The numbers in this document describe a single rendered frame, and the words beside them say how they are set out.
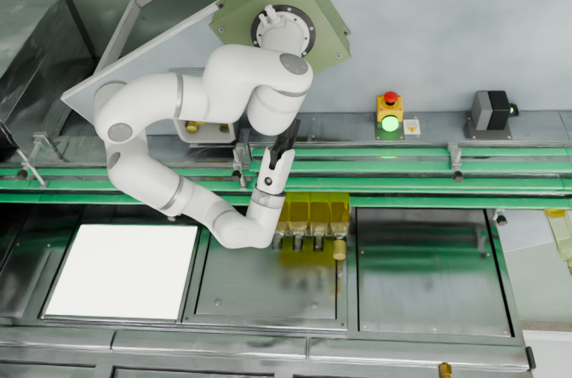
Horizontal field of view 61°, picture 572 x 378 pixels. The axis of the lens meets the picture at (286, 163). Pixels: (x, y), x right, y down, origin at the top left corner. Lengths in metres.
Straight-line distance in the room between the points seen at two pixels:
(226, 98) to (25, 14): 1.43
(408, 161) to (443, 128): 0.15
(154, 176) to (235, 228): 0.21
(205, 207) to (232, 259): 0.44
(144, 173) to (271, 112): 0.27
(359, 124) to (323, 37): 0.36
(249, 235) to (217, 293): 0.45
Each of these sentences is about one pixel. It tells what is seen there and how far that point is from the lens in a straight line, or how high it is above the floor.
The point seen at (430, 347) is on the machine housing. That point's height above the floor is 1.35.
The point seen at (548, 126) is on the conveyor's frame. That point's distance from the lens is 1.57.
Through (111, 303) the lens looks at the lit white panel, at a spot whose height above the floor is 1.27.
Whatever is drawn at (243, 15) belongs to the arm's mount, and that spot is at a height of 0.85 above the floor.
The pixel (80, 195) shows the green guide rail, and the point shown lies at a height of 0.94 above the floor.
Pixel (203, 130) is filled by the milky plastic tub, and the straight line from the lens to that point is 1.55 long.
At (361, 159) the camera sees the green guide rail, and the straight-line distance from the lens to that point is 1.40.
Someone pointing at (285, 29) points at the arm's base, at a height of 0.90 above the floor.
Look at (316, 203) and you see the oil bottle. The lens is 1.44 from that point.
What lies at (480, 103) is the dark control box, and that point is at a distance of 1.46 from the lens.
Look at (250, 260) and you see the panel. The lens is 1.54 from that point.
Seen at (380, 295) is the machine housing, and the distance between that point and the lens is 1.51.
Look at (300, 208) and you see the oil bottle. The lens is 1.43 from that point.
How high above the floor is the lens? 1.84
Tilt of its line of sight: 40 degrees down
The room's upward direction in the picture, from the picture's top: 174 degrees counter-clockwise
